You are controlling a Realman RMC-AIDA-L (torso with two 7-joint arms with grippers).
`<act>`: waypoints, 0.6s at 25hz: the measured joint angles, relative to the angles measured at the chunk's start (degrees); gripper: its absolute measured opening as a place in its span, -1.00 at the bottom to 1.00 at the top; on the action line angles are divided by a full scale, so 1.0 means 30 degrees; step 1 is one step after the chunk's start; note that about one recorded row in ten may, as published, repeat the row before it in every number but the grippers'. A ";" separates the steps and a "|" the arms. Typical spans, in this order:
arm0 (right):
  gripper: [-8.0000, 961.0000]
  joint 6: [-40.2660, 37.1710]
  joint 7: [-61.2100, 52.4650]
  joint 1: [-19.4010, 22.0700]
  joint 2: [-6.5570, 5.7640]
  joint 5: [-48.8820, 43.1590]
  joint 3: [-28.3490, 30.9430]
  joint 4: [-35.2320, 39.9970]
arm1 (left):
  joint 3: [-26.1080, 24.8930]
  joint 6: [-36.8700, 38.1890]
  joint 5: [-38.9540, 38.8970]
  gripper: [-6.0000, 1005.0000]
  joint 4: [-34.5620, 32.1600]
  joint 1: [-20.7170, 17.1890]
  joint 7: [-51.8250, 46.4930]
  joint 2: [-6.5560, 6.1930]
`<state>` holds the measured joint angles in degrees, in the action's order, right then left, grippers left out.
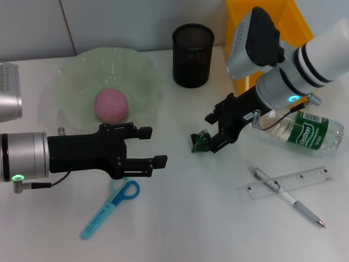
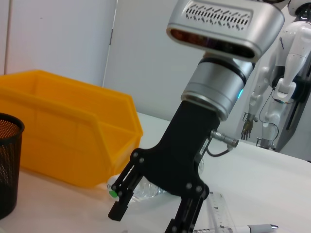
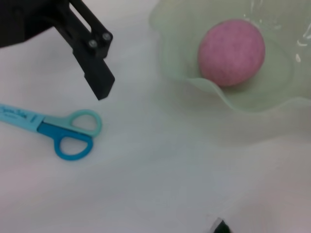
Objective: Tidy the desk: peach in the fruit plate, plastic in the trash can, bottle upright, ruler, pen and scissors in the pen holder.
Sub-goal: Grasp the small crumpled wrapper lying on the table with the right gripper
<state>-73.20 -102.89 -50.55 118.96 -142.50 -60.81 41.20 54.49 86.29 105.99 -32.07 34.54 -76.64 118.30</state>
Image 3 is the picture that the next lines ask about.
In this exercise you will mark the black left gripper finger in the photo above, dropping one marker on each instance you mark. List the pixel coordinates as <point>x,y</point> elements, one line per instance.
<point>97,70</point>

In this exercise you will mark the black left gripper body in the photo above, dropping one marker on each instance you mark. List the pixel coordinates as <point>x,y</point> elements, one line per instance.
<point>29,19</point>

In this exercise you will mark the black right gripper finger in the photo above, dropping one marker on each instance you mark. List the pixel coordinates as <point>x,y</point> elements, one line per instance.
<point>221,227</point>

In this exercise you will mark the pink peach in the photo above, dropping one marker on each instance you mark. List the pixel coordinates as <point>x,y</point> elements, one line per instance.
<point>230,53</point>

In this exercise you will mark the blue teal scissors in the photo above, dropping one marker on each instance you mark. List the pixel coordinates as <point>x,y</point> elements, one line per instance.
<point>48,126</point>

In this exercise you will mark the green glass fruit plate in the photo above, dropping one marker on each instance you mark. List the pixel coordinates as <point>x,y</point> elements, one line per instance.
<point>279,92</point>

